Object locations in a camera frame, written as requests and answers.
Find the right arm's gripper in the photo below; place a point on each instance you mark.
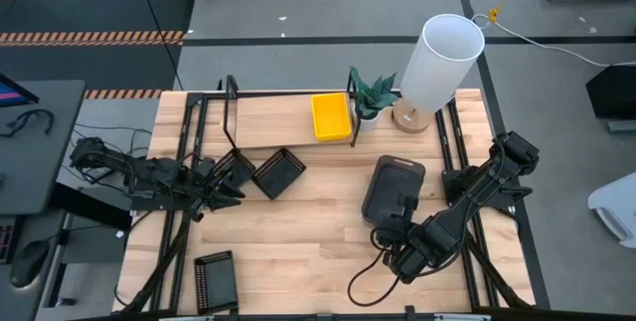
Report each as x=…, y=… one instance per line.
x=405, y=236

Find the left arm's gripper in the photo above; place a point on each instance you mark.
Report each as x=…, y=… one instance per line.
x=209, y=189

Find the black plastic basket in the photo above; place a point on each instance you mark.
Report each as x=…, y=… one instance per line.
x=278, y=174
x=238, y=164
x=218, y=283

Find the yellow plastic basket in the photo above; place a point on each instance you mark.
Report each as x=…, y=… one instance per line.
x=332, y=114

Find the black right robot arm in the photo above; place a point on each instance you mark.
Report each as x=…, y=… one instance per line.
x=477, y=192

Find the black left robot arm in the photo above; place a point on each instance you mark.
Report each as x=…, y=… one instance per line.
x=144, y=172

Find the wooden shelf board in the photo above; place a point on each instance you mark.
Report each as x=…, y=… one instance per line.
x=273, y=119

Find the dark grey plastic tray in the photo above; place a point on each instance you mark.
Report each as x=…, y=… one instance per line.
x=392, y=182

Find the round wooden lamp base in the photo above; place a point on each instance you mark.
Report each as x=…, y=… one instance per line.
x=412, y=122

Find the white plant pot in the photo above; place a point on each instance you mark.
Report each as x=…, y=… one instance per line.
x=368, y=123

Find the green potted plant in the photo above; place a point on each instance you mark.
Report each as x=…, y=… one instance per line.
x=372, y=92

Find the white lamp shade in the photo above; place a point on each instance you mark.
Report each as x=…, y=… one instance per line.
x=437, y=67

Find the grey desk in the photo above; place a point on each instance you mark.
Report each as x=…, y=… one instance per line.
x=35, y=162

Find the black computer mouse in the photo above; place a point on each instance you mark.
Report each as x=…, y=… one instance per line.
x=29, y=264

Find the black hazard-striped floor mat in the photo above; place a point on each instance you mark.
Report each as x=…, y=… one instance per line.
x=89, y=18

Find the computer monitor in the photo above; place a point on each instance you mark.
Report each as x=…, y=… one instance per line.
x=15, y=93

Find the black box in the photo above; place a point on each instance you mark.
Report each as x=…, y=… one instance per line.
x=613, y=92

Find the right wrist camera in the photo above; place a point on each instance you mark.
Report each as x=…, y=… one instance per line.
x=410, y=269

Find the black metal shelf frame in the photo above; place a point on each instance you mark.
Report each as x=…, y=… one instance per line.
x=229, y=107

